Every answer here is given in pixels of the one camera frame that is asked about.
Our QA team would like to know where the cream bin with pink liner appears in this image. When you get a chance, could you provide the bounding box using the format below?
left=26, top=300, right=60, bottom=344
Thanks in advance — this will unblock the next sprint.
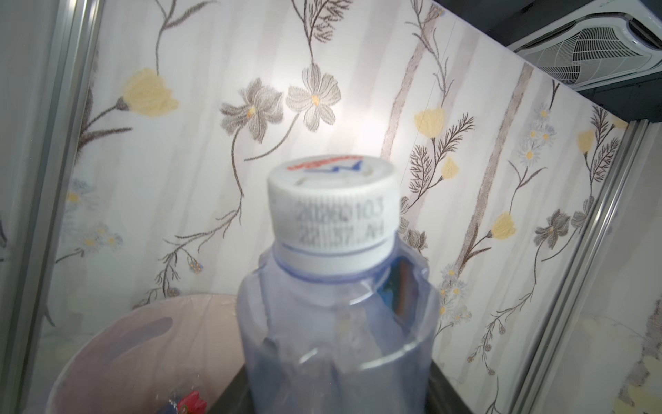
left=45, top=294, right=244, bottom=413

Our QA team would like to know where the tall clear blue bottle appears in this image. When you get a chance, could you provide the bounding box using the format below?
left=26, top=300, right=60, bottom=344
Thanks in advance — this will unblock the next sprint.
left=236, top=155, right=441, bottom=413

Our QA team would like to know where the pink label blue bottle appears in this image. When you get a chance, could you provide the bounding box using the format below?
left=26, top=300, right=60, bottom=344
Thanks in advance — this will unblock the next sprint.
left=156, top=391, right=208, bottom=414

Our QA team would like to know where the white ceiling air conditioner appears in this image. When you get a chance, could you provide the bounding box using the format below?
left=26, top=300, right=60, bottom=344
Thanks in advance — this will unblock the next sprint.
left=508, top=1, right=661, bottom=91

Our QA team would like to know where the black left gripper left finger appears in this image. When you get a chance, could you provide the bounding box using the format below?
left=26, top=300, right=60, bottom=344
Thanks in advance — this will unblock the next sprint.
left=207, top=366, right=253, bottom=414

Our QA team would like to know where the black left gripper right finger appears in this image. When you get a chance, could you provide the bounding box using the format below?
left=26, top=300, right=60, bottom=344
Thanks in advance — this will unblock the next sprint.
left=426, top=362, right=472, bottom=414

